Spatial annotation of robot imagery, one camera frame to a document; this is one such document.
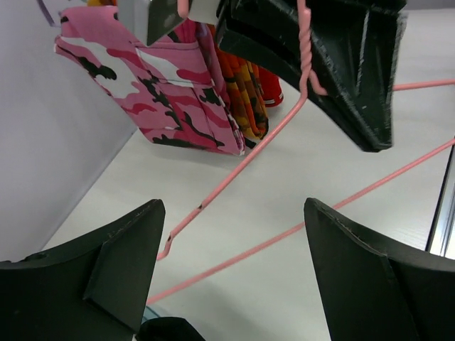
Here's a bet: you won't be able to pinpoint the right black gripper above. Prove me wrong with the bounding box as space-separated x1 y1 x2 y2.
117 0 221 47

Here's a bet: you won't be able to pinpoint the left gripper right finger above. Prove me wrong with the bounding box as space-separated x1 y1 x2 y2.
304 198 454 340

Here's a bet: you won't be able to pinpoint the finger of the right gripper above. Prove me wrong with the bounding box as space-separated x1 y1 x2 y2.
215 0 407 153

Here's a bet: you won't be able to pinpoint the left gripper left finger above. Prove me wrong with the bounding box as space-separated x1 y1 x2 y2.
1 199 166 341

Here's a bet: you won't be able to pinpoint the pink wire hanger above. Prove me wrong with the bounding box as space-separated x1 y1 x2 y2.
151 9 454 303

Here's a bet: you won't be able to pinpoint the pink camouflage trousers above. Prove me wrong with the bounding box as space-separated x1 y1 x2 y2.
55 6 246 156

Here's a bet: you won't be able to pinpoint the red trousers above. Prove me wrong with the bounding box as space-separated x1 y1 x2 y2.
259 67 284 107

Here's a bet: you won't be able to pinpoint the orange camouflage trousers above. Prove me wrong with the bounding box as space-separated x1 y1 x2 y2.
87 0 270 140

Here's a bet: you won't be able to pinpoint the lilac plastic hanger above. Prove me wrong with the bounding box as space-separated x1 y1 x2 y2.
36 0 55 27

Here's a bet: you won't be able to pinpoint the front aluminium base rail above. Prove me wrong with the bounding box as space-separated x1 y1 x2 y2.
425 146 454 257

